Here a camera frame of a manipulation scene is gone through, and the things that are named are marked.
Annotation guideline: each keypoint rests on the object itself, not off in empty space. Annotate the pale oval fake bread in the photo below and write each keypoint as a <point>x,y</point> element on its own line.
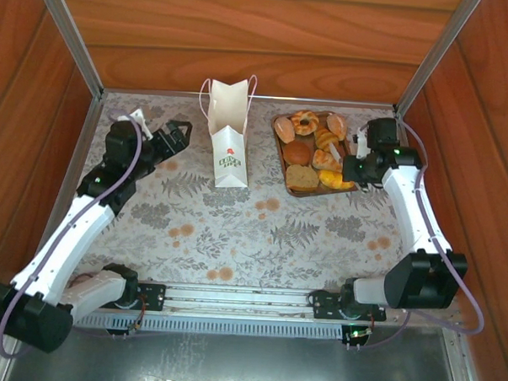
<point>337,124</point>

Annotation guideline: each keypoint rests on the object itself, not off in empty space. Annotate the grey metal sheet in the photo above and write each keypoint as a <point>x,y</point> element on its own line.
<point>229,362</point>

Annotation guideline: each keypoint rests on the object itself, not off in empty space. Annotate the fake croissant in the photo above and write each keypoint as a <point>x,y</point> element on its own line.
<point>325,138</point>

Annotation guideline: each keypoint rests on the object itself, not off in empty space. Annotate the right aluminium frame post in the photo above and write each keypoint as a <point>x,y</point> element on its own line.
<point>439,49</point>

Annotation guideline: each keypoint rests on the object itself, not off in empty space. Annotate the brown rectangular tray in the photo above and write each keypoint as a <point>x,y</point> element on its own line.
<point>321,191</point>

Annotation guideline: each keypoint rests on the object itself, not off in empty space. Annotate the aluminium frame post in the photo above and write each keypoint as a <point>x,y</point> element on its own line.
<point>439,49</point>
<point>69,32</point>

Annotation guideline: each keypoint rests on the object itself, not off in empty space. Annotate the left small circuit board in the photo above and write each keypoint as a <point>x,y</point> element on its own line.
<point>134,328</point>

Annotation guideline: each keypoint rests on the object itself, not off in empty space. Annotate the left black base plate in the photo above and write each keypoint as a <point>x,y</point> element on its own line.
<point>152,296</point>

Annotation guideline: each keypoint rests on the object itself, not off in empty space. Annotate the aluminium front rail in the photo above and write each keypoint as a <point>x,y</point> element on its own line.
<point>236,297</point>

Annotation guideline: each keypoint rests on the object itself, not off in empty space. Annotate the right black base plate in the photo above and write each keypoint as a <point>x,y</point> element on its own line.
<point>325,305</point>

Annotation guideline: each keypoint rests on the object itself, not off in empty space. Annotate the right small circuit board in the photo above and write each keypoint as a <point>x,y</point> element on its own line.
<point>357,333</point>

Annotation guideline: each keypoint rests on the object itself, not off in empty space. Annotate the left aluminium frame post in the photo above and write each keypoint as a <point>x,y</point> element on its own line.
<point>69,32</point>

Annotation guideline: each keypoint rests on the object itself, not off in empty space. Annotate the small circuit board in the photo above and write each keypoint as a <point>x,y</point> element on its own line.
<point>357,333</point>
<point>134,328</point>

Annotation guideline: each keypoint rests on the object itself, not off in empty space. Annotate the floral tablecloth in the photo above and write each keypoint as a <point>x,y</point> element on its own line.
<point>243,240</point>

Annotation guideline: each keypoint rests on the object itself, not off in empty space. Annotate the striped golden fake bread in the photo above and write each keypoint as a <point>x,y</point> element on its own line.
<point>324,162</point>

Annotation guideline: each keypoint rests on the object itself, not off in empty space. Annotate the left aluminium side rail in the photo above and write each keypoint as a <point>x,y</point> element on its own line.
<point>89,124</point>

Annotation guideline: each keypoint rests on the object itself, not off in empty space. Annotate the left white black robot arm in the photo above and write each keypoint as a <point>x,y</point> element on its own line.
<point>66,241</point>

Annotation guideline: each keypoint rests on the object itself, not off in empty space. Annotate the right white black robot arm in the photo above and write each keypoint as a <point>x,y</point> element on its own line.
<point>409,214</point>

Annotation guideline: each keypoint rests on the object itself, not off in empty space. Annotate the yellow twisted fake bread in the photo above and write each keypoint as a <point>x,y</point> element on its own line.
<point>332,179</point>

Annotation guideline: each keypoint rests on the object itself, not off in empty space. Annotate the long pale fake bun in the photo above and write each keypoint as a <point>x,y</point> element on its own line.
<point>284,129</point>

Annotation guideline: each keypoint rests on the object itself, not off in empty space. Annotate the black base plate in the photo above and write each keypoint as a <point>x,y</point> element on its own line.
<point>152,296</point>
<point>325,305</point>

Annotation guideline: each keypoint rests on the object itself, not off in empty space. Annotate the white paper bag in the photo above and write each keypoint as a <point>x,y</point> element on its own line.
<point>230,164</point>

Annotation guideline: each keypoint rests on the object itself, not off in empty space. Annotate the speckled brown fake bread slice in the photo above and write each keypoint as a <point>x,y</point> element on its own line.
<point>301,177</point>

